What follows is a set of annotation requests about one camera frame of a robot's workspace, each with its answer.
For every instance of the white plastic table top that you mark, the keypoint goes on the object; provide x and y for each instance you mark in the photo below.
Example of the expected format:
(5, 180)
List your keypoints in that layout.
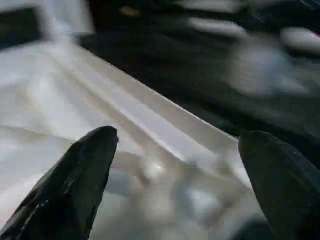
(75, 95)

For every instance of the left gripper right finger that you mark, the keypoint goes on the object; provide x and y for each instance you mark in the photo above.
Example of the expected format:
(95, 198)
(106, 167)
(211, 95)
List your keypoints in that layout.
(287, 190)

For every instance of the black table mat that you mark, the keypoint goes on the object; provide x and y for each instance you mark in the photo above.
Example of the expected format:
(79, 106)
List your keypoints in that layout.
(175, 62)

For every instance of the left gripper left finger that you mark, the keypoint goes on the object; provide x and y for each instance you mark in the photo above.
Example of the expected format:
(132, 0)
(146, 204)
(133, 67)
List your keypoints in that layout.
(65, 190)

